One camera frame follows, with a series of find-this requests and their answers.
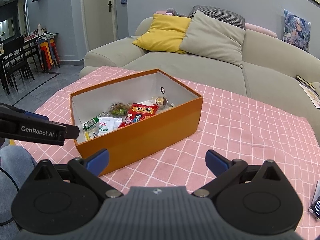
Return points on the grey checkered pillow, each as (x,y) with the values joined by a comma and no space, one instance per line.
(220,15)

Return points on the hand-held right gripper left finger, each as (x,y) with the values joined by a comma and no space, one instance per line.
(98,158)

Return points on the clear nut packet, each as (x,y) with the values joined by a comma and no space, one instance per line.
(118,108)

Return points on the person's leg in jeans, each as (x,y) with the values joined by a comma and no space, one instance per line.
(15,165)

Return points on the green sausage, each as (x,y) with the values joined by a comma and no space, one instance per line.
(91,123)

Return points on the white door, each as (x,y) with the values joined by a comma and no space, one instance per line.
(102,17)

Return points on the beige sofa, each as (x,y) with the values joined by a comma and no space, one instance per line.
(220,75)

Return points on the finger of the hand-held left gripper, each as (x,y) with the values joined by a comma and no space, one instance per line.
(72,131)
(35,115)

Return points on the grey plush toy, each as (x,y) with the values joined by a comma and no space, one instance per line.
(176,12)

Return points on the orange cardboard box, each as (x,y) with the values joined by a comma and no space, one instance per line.
(150,140)

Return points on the white bottle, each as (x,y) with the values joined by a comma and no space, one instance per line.
(39,29)

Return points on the yellow pillow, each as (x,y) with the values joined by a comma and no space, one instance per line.
(162,33)

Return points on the red snack packet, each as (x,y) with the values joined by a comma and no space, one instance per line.
(137,116)

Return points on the cluttered side table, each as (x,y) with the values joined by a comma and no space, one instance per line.
(42,36)

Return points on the dark book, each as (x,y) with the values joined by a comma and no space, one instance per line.
(305,80)

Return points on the printed booklet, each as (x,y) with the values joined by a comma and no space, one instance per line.
(312,96)

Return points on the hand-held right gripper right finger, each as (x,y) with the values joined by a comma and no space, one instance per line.
(216,161)

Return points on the dark dining table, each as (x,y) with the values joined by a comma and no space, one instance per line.
(5,52)

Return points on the dark dining chair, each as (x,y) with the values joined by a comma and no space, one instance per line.
(17,62)

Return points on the white yellow-edged snack packet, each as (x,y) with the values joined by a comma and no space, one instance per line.
(88,136)

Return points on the stack of coloured stools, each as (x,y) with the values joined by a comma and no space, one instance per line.
(48,55)

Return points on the white green snack packet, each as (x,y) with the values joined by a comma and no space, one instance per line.
(106,126)

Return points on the pink blanket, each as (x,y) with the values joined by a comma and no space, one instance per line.
(261,30)

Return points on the pink checkered tablecloth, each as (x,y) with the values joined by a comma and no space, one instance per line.
(237,130)

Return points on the beige pillow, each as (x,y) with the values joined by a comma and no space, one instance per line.
(212,40)

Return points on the anime print pillow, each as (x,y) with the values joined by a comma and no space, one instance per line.
(297,30)

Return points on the smartphone with lit screen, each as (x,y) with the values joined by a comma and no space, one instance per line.
(316,205)

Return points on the round cake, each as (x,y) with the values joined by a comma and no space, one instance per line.
(161,101)

